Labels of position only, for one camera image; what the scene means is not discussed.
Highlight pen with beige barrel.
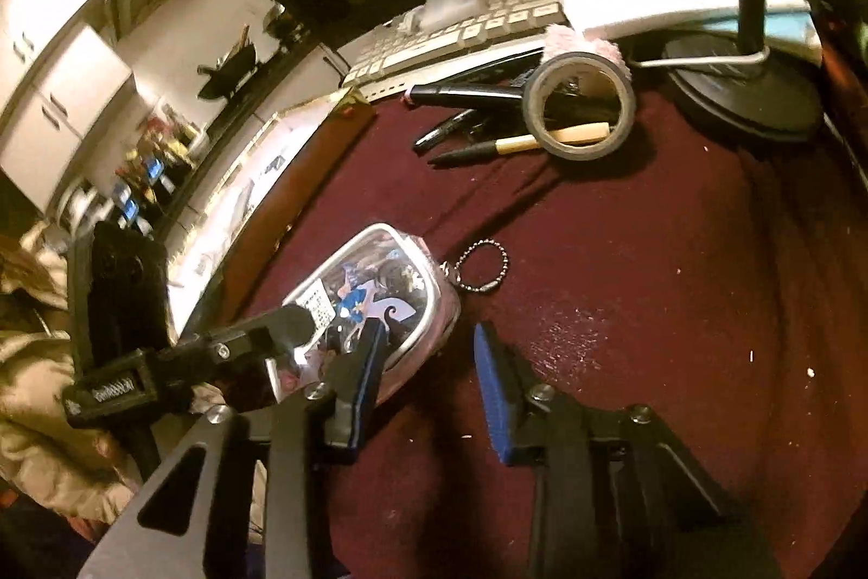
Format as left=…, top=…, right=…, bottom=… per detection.
left=429, top=121, right=611, bottom=168

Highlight white keyboard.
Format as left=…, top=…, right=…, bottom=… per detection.
left=339, top=0, right=571, bottom=101

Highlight black pen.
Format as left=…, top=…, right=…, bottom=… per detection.
left=413, top=107, right=476, bottom=152
left=461, top=104, right=544, bottom=136

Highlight pink fluffy keychain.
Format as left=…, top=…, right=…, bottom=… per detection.
left=542, top=26, right=628, bottom=71

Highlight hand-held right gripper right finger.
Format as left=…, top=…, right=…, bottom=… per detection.
left=473, top=321, right=781, bottom=579

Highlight black wok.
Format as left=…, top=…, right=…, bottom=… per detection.
left=196, top=26, right=262, bottom=101

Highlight black round-base stand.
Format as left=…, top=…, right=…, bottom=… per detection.
left=661, top=0, right=825, bottom=146

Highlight white box with gold rim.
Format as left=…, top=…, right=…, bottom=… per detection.
left=163, top=87, right=377, bottom=342

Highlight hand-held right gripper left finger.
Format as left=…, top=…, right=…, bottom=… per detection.
left=76, top=317, right=389, bottom=579

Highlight black kitchen counter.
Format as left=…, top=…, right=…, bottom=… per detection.
left=156, top=36, right=340, bottom=227

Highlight group of counter bottles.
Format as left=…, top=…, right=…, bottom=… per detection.
left=112, top=114, right=205, bottom=234

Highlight metal cooking pot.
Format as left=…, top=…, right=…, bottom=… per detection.
left=261, top=2, right=306, bottom=54

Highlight white kitchen cabinets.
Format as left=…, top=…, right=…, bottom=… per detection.
left=159, top=33, right=354, bottom=275
left=0, top=0, right=184, bottom=214

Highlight white plastic packet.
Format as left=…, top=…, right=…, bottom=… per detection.
left=407, top=0, right=486, bottom=34

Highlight white upper kitchen cabinets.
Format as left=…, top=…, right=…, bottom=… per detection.
left=0, top=0, right=184, bottom=214

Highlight grey tape roll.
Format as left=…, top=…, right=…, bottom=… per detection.
left=525, top=51, right=639, bottom=163

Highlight white cable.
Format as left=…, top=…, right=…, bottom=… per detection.
left=634, top=46, right=770, bottom=71

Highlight clear pouch with ball chain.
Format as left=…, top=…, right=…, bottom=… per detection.
left=271, top=222, right=509, bottom=410

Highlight black marker with pink tip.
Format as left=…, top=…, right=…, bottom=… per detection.
left=405, top=80, right=537, bottom=109

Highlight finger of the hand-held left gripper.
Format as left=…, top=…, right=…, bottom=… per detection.
left=173, top=304, right=316, bottom=393

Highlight white lower kitchen cabinets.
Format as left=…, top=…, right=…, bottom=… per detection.
left=159, top=33, right=354, bottom=275

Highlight white round appliance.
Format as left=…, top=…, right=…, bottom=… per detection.
left=58, top=182, right=123, bottom=234

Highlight beige puffer jacket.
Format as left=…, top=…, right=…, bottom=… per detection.
left=0, top=222, right=272, bottom=526

